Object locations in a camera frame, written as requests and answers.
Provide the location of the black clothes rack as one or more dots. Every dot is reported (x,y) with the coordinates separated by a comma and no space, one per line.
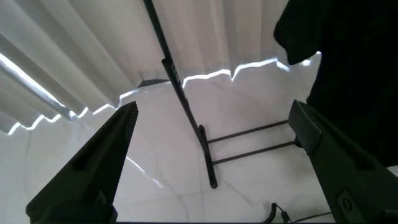
(180,90)

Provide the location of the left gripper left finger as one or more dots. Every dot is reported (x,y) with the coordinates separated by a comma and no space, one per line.
(81,193)

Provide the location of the white curtain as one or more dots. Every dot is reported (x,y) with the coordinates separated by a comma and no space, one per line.
(93,46)

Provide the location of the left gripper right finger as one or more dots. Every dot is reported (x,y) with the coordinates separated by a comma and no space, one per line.
(357,186)

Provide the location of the black garment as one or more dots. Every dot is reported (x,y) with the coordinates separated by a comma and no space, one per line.
(357,62)

